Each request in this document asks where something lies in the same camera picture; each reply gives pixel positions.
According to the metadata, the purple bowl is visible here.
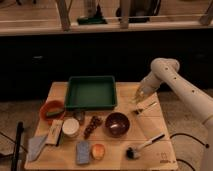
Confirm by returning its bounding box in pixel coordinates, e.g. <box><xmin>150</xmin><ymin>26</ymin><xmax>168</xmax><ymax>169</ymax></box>
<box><xmin>105</xmin><ymin>112</ymin><xmax>130</xmax><ymax>138</ymax></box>

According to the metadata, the grey folded cloth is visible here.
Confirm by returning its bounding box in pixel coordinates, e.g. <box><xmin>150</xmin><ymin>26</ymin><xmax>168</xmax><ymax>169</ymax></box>
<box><xmin>27</xmin><ymin>135</ymin><xmax>47</xmax><ymax>162</ymax></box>

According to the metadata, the green plastic tray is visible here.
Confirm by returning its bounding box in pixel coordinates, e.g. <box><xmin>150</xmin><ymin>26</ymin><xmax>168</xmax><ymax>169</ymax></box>
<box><xmin>65</xmin><ymin>76</ymin><xmax>117</xmax><ymax>110</ymax></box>

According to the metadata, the white cup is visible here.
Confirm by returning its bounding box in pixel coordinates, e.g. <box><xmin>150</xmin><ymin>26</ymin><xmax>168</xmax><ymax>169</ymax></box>
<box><xmin>62</xmin><ymin>118</ymin><xmax>80</xmax><ymax>137</ymax></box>

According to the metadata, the orange bowl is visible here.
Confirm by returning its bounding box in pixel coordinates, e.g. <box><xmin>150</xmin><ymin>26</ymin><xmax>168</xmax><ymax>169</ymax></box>
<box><xmin>39</xmin><ymin>100</ymin><xmax>65</xmax><ymax>125</ymax></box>

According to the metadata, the black cable on floor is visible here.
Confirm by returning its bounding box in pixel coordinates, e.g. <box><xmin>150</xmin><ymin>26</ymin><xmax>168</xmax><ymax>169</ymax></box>
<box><xmin>169</xmin><ymin>132</ymin><xmax>213</xmax><ymax>171</ymax></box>

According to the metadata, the green sponge in bowl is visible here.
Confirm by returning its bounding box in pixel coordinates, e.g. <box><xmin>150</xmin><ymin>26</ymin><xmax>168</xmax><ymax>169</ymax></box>
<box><xmin>46</xmin><ymin>109</ymin><xmax>64</xmax><ymax>118</ymax></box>

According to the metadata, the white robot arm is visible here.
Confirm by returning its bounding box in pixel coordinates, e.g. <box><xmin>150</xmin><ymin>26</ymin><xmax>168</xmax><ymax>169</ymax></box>
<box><xmin>134</xmin><ymin>58</ymin><xmax>213</xmax><ymax>171</ymax></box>

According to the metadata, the black dish brush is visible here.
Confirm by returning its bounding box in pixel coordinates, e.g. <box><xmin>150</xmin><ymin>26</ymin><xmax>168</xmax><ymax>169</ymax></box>
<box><xmin>126</xmin><ymin>133</ymin><xmax>164</xmax><ymax>159</ymax></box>

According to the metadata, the black stand at left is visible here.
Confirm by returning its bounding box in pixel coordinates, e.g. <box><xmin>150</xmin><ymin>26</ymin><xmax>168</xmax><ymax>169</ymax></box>
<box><xmin>11</xmin><ymin>122</ymin><xmax>24</xmax><ymax>171</ymax></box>

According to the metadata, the blue grey sponge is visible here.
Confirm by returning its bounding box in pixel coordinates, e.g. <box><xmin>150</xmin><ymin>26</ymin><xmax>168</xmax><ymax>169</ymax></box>
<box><xmin>76</xmin><ymin>141</ymin><xmax>90</xmax><ymax>165</ymax></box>

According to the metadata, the green base object background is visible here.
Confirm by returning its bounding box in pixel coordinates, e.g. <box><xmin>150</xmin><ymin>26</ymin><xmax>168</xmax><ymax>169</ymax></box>
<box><xmin>77</xmin><ymin>13</ymin><xmax>107</xmax><ymax>25</ymax></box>

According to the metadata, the small metal can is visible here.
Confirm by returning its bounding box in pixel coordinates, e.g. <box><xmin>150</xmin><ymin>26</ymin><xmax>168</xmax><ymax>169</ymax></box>
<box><xmin>74</xmin><ymin>110</ymin><xmax>85</xmax><ymax>125</ymax></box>

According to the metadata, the beige box with black edge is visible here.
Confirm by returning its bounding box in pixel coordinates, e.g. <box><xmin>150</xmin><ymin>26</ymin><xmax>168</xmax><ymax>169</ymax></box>
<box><xmin>46</xmin><ymin>120</ymin><xmax>63</xmax><ymax>145</ymax></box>

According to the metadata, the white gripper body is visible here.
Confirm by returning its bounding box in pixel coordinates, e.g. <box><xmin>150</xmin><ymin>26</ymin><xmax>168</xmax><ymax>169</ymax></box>
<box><xmin>135</xmin><ymin>87</ymin><xmax>153</xmax><ymax>102</ymax></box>

